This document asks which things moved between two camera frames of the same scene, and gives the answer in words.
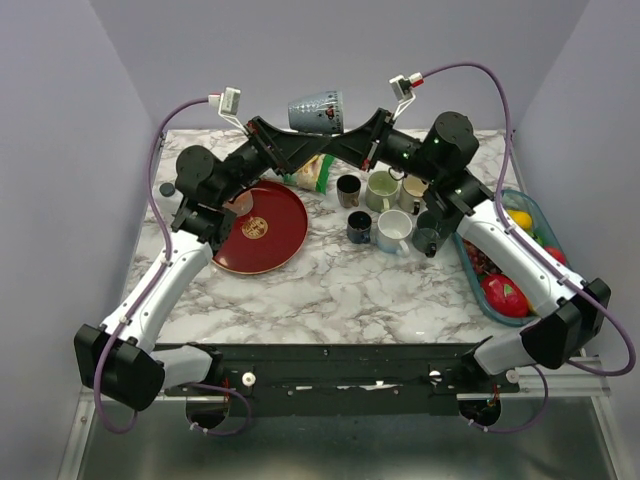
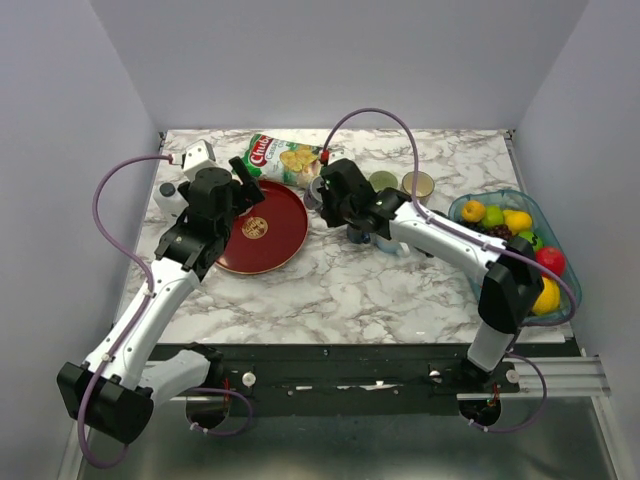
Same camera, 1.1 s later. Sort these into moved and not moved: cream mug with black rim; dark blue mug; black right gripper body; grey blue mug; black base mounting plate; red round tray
Moved: black right gripper body; grey blue mug
Not moved: black base mounting plate; cream mug with black rim; dark blue mug; red round tray
